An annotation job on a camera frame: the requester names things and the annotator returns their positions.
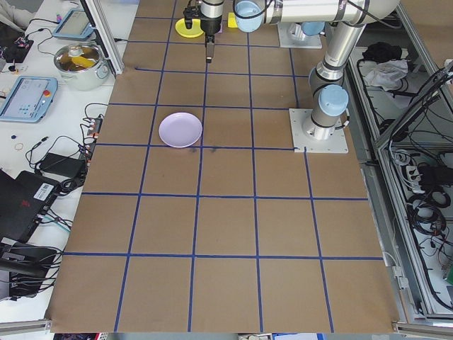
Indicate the yellow foam block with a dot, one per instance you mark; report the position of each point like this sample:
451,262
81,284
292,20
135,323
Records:
232,21

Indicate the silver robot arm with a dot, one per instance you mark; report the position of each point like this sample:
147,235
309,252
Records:
339,53
313,28

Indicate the yellow plate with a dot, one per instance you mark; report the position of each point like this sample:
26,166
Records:
193,33

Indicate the lilac plate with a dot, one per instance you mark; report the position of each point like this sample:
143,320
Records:
180,130

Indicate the stainless steel pot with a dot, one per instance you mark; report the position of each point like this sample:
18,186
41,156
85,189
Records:
85,79

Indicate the glass pot lid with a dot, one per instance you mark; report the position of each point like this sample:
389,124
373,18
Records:
76,53

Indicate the light blue teach pendant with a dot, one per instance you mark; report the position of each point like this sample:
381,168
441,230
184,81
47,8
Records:
24,99
72,25

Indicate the black power strip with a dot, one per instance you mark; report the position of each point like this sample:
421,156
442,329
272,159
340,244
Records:
92,131

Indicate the black cloth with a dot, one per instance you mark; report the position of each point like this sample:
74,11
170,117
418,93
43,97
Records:
382,51

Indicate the white cloth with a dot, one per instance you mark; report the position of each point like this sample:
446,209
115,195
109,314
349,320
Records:
385,76

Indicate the black power adapter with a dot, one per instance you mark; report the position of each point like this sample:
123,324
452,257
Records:
430,175
60,163

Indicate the white power strip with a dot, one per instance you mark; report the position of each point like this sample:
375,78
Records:
413,177

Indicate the black computer box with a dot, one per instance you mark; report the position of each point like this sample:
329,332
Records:
21,205

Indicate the black electronics device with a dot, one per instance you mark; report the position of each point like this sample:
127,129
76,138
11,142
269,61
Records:
24,262

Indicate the aluminium profile bar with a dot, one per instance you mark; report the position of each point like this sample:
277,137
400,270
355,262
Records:
424,327
24,326

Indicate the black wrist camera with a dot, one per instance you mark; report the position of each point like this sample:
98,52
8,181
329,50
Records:
190,16

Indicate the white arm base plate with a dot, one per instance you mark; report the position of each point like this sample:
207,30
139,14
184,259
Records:
301,141
301,42

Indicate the aluminium profile post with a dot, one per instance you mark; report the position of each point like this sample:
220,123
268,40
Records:
105,39

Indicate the V-shaped metal bar frame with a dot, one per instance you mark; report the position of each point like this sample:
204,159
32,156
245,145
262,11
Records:
377,198

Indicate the small metal bracket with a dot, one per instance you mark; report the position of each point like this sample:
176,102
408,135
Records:
400,280

